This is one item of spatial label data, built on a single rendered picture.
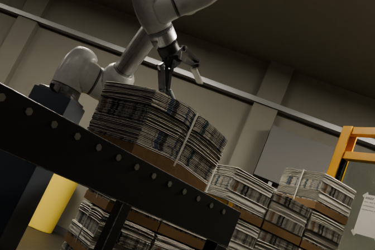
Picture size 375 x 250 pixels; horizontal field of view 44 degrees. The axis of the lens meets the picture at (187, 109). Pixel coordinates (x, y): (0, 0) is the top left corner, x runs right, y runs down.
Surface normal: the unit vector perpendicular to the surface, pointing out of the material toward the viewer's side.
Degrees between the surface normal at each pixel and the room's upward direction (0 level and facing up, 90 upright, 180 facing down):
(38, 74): 90
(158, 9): 119
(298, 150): 90
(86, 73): 91
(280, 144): 90
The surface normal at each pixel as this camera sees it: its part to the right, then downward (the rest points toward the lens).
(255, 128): -0.11, -0.29
